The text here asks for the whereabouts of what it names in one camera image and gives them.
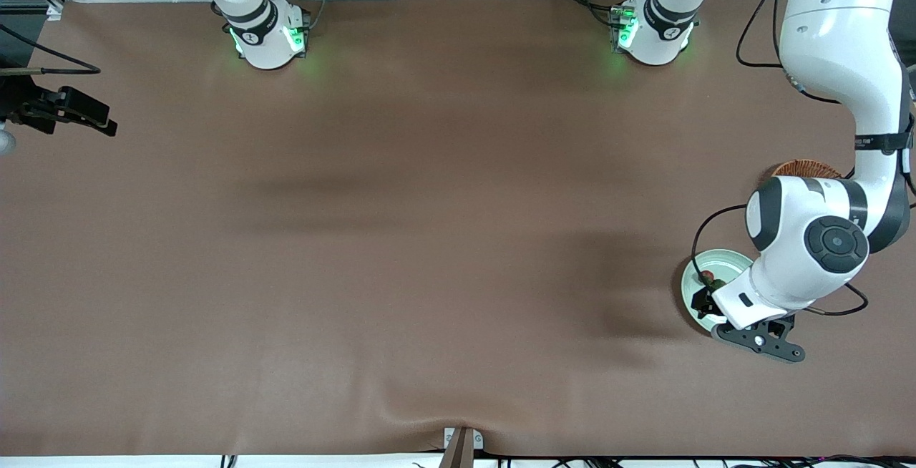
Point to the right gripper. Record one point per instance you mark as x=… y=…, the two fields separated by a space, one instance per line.
x=16 y=98

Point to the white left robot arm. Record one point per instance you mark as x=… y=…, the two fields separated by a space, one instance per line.
x=837 y=38

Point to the brown wicker basket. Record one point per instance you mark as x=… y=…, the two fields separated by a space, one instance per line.
x=807 y=167

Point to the mint green round plate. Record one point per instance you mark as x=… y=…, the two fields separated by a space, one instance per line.
x=723 y=262

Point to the red strawberry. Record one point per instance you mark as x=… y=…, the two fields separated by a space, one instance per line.
x=706 y=278

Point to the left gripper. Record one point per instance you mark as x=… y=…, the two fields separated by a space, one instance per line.
x=702 y=301

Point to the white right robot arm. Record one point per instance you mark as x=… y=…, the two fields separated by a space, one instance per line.
x=265 y=46

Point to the brown table cover mat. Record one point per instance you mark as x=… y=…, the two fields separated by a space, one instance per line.
x=429 y=346

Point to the grey metal table bracket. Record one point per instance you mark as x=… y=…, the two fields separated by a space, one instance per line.
x=461 y=450

